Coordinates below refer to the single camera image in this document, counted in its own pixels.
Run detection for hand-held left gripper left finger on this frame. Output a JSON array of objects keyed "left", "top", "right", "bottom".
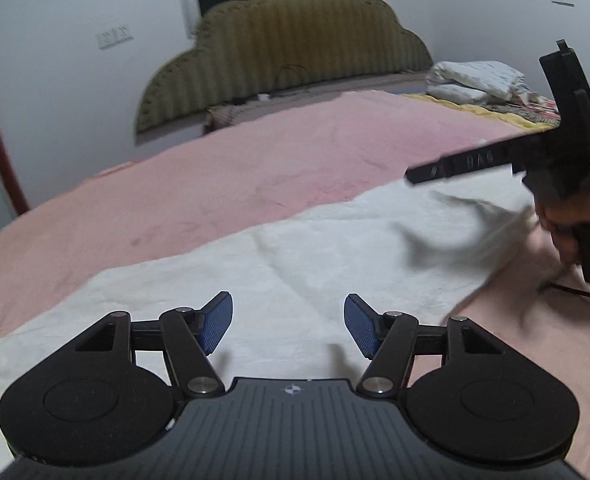
[{"left": 50, "top": 291, "right": 234, "bottom": 399}]

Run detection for brown cloth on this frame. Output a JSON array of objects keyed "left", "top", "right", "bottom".
[{"left": 206, "top": 94, "right": 277, "bottom": 135}]

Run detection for olive padded headboard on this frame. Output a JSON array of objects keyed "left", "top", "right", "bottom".
[{"left": 134, "top": 0, "right": 434, "bottom": 148}]

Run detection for white blanket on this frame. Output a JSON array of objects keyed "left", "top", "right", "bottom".
[{"left": 0, "top": 180, "right": 543, "bottom": 463}]

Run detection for folded white pillows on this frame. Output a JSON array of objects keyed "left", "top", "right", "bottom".
[{"left": 426, "top": 60, "right": 526, "bottom": 106}]

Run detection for yellow patterned blanket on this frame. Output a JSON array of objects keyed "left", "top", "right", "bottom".
[{"left": 405, "top": 91, "right": 590, "bottom": 161}]

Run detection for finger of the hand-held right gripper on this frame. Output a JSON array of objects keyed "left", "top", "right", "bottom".
[{"left": 405, "top": 141, "right": 516, "bottom": 187}]

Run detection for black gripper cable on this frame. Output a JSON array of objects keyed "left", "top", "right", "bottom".
[{"left": 540, "top": 282, "right": 590, "bottom": 322}]

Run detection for pink blanket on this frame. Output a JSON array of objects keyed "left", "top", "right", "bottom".
[{"left": 0, "top": 90, "right": 590, "bottom": 480}]

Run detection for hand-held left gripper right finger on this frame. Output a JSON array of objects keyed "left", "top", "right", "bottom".
[{"left": 344, "top": 295, "right": 526, "bottom": 401}]

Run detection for grey mattress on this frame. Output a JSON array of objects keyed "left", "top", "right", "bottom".
[{"left": 270, "top": 72, "right": 428, "bottom": 100}]

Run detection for person's right hand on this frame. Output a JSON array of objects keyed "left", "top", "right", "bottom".
[{"left": 535, "top": 175, "right": 590, "bottom": 267}]

